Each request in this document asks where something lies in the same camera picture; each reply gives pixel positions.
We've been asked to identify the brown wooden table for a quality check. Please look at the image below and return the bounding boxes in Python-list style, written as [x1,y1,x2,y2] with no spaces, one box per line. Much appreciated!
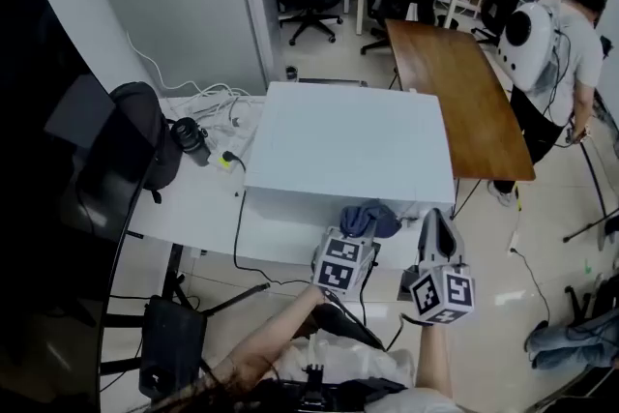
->
[384,17,537,219]

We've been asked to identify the large black curved monitor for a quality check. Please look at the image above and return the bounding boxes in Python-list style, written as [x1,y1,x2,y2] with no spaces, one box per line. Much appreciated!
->
[0,0,163,413]

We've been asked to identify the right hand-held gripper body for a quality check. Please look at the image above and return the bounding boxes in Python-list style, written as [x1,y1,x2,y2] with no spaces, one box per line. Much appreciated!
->
[409,261,476,325]

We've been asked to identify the white microwave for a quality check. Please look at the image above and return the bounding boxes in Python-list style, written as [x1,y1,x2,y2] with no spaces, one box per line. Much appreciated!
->
[243,80,458,228]

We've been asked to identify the person's left forearm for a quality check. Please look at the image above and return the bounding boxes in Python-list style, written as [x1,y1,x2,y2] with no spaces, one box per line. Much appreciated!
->
[207,284,330,402]

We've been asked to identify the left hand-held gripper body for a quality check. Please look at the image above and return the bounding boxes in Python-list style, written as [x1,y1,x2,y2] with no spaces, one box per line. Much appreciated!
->
[311,229,381,296]

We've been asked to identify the white domed backpack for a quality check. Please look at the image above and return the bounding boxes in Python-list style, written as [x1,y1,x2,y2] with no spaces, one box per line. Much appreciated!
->
[496,2,565,93]

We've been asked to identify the grey knitted cloth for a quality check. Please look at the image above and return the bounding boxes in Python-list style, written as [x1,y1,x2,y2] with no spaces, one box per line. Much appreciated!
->
[339,198,402,239]

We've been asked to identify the tangled white cables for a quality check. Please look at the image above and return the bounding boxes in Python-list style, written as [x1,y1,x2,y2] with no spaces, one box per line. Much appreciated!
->
[126,31,265,132]

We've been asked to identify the black floor cable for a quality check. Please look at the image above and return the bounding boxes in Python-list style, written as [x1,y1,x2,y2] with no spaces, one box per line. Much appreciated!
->
[512,249,552,325]

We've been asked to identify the dark backpack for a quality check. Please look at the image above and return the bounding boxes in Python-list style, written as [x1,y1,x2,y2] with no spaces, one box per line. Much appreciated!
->
[108,80,184,204]

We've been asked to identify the whiteboard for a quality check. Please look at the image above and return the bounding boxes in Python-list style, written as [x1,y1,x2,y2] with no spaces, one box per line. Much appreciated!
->
[597,0,619,122]

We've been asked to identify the black power cable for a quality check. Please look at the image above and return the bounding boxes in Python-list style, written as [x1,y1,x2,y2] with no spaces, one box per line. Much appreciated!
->
[221,149,313,286]

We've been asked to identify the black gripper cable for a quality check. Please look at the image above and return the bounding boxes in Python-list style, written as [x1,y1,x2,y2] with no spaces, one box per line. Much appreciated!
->
[321,287,388,352]

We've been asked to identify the person's right forearm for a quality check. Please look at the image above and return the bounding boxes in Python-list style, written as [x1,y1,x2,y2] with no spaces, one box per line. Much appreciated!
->
[415,321,454,396]

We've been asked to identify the black computer box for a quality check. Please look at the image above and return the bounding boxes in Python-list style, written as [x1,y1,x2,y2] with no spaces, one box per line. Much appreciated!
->
[138,294,208,400]

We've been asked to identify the person's white shirt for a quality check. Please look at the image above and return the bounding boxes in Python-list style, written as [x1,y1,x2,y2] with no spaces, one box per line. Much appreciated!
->
[280,336,417,391]

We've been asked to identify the grey partition panel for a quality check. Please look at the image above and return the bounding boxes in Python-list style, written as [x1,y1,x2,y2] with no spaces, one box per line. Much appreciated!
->
[94,0,272,96]

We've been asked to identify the black tripod stand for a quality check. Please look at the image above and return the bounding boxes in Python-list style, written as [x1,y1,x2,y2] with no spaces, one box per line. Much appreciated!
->
[562,144,619,244]

